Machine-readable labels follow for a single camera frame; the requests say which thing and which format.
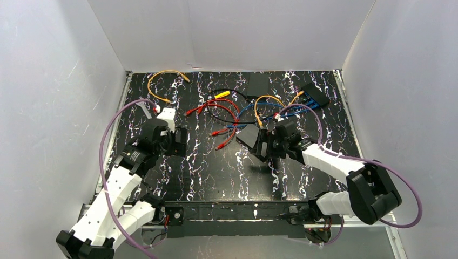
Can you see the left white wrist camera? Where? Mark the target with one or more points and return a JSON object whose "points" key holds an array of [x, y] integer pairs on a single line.
{"points": [[168, 115]]}

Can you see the yellow handle screwdriver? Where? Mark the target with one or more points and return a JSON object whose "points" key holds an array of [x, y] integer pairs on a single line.
{"points": [[222, 95]]}

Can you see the black box at back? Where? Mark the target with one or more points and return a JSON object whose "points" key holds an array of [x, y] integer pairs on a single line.
{"points": [[257, 85]]}

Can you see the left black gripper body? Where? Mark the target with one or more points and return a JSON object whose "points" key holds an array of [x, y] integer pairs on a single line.
{"points": [[180, 141]]}

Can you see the silver open-end wrench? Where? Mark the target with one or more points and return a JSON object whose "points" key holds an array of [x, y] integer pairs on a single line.
{"points": [[146, 111]]}

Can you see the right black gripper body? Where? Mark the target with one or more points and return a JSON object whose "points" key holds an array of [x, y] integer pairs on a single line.
{"points": [[260, 145]]}

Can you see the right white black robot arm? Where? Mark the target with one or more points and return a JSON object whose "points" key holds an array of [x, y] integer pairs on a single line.
{"points": [[370, 194]]}

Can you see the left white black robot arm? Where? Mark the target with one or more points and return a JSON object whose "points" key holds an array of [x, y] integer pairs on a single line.
{"points": [[114, 193]]}

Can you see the black pad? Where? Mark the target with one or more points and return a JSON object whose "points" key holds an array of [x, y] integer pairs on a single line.
{"points": [[248, 137]]}

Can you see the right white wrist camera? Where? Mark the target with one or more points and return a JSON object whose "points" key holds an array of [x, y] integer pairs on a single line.
{"points": [[278, 117]]}

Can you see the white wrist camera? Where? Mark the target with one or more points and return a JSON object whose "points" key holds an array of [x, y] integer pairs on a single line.
{"points": [[278, 117], [168, 115]]}

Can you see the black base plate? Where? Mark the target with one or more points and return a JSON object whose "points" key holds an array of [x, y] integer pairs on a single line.
{"points": [[297, 219]]}

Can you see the aluminium front rail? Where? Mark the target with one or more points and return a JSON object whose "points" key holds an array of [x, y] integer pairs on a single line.
{"points": [[346, 221]]}

